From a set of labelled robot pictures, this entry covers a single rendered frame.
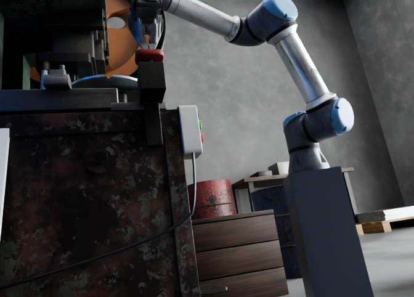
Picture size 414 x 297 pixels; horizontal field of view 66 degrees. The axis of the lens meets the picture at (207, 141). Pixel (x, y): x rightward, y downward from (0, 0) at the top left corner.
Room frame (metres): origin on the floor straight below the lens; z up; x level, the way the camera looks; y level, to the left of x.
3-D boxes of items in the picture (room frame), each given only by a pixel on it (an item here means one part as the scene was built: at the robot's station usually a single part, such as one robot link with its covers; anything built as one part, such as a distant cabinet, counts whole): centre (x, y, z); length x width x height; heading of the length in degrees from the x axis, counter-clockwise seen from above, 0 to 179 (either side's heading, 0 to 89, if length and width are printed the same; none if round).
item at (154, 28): (0.69, 0.09, 0.79); 0.06 x 0.03 x 0.09; 16
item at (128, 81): (1.00, 0.31, 0.78); 0.29 x 0.29 x 0.01
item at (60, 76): (0.80, 0.38, 0.76); 0.17 x 0.06 x 0.10; 16
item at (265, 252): (1.59, -0.01, 0.18); 0.40 x 0.38 x 0.35; 103
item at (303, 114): (1.19, -0.37, 0.62); 0.13 x 0.12 x 0.14; 36
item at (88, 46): (0.97, 0.39, 1.04); 0.17 x 0.15 x 0.30; 106
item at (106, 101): (0.96, 0.43, 0.68); 0.45 x 0.30 x 0.06; 16
